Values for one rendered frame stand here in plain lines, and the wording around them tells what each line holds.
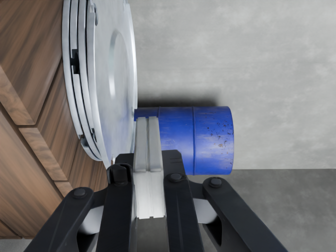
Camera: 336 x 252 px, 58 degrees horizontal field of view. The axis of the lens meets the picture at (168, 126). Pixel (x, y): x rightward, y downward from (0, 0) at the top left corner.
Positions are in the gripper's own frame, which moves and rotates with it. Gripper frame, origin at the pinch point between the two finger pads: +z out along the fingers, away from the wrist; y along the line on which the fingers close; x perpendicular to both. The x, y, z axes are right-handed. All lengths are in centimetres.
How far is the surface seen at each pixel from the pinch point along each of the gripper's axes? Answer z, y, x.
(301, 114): 250, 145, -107
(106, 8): 23.8, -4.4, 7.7
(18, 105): 7.3, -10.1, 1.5
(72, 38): 17.2, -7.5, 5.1
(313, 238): 208, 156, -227
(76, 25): 17.8, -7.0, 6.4
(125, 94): 27.4, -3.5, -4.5
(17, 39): 8.5, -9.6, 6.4
